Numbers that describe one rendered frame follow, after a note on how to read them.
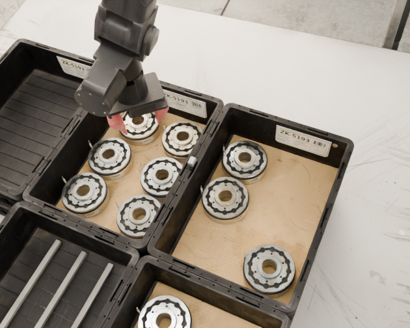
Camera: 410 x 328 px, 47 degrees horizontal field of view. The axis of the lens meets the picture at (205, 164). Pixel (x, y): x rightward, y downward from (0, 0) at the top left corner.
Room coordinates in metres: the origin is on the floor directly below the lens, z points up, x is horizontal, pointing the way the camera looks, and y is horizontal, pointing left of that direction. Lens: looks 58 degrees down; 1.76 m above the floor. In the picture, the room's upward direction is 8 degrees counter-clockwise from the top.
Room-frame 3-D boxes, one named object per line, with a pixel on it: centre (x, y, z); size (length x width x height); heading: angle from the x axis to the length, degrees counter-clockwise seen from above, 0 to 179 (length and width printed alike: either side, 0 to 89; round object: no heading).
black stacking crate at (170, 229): (0.44, -0.09, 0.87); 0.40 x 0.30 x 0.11; 149
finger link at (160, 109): (0.55, 0.09, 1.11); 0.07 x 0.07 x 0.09; 12
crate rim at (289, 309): (0.44, -0.09, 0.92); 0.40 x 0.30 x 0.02; 149
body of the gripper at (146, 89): (0.55, 0.11, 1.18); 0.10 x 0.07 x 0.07; 102
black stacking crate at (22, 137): (0.76, 0.42, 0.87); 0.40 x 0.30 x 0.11; 149
